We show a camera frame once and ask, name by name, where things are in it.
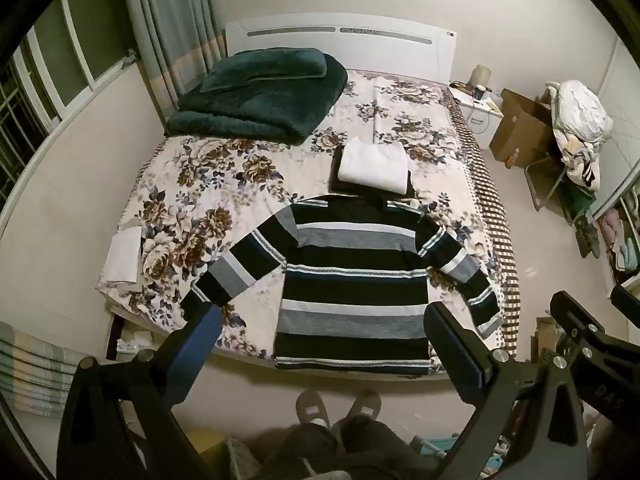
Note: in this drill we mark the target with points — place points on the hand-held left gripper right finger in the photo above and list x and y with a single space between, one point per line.
452 355

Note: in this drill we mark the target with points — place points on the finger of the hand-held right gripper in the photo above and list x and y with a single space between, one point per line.
570 310
627 300

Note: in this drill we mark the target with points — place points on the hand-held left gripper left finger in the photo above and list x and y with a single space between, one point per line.
202 340

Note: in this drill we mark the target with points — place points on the striped knit sweater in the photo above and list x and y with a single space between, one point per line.
350 280

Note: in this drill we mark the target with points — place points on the white open wardrobe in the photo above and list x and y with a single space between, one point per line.
617 240

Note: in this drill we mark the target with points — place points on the pair of dark floor slippers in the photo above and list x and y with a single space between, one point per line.
586 235

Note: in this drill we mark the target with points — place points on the grey slipper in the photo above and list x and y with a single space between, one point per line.
365 402
312 407

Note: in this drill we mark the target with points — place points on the small white folded cloth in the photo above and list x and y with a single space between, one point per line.
124 255

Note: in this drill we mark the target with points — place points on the person's dark trousers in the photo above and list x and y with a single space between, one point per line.
320 452

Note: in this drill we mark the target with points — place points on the striped folded cloth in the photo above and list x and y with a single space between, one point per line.
40 370

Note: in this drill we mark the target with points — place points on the brown cardboard box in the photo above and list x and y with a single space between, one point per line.
520 130

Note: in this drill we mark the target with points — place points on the bed with floral sheet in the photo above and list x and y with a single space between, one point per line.
300 170

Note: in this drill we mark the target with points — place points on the white folded garment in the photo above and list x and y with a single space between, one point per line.
372 165

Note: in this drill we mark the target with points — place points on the black folded garment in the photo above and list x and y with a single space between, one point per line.
336 182

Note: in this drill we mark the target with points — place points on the white nightstand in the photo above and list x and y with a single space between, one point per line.
475 112

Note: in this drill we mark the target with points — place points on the dark green plush blanket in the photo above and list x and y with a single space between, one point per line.
260 110

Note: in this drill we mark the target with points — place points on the pale green curtain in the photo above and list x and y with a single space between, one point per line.
170 25

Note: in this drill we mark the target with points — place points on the metal frame chair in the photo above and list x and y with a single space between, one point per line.
542 175

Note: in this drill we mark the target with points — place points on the window with white frame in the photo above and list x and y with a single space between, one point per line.
55 60

